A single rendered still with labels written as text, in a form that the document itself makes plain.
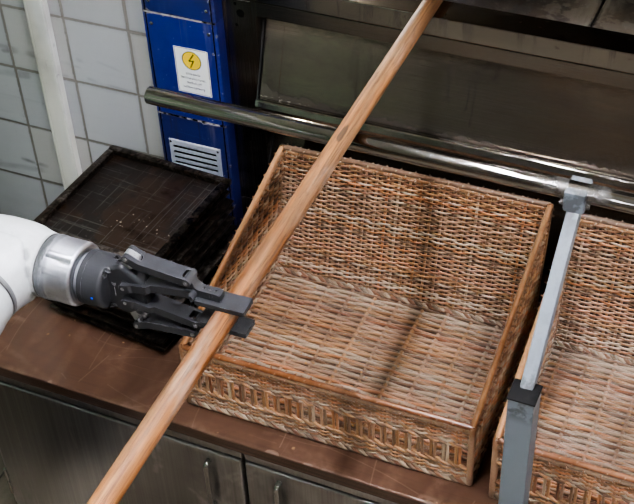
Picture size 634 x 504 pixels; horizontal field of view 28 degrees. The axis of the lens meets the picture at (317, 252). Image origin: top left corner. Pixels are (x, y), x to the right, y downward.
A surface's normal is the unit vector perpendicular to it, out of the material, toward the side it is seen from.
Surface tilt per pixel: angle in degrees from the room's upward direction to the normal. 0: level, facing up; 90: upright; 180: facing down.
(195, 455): 92
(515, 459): 90
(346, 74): 70
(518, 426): 90
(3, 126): 90
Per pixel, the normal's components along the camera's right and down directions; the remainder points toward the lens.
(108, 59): -0.40, 0.62
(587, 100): -0.39, 0.32
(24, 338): -0.04, -0.75
